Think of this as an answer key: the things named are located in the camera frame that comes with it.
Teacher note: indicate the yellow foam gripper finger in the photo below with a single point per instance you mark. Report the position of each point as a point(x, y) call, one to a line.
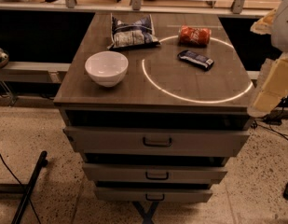
point(272, 84)
point(264, 25)

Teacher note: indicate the dark blue rxbar wrapper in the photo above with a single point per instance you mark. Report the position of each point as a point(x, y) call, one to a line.
point(196, 59)

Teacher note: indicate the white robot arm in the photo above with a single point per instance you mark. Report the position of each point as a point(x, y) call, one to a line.
point(279, 40)

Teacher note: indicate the white ceramic bowl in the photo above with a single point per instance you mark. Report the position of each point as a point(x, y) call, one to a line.
point(107, 68)

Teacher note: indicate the red soda can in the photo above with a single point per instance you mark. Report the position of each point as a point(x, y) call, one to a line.
point(194, 36)

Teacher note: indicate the grey drawer cabinet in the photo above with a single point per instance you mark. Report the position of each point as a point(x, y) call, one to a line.
point(159, 92)

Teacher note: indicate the blue white chip bag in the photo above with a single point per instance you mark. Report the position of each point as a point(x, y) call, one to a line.
point(140, 34)

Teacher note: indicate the middle grey drawer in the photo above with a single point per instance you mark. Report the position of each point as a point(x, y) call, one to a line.
point(154, 173)

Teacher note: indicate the grey drawer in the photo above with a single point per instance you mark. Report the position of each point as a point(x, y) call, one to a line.
point(154, 195)
point(200, 143)
point(154, 173)

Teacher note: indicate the top grey drawer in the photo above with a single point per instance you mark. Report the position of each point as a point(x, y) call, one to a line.
point(200, 143)

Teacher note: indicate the bottom grey drawer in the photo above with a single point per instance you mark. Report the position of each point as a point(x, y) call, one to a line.
point(154, 195)

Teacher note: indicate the plate with items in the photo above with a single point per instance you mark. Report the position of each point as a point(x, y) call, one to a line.
point(4, 58)

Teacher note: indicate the black stand leg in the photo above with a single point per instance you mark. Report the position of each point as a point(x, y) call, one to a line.
point(25, 190)

